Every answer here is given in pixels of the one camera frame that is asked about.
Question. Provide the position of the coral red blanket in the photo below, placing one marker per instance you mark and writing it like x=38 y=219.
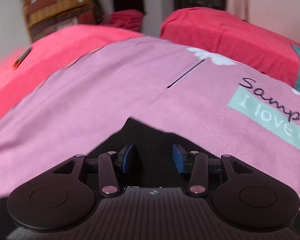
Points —
x=49 y=54

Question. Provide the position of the wooden shelf unit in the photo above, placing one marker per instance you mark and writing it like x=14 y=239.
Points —
x=57 y=11

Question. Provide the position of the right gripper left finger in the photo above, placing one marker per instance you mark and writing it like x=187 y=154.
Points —
x=124 y=156

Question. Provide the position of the black pants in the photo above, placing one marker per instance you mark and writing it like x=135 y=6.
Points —
x=152 y=163

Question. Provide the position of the red folded cloth pile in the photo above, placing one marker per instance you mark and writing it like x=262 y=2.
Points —
x=128 y=19

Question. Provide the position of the red bed cover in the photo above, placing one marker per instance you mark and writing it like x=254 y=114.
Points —
x=220 y=32

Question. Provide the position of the pink printed bed sheet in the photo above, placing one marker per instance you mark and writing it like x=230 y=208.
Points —
x=221 y=105

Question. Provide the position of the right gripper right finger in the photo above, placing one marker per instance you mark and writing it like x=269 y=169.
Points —
x=181 y=159

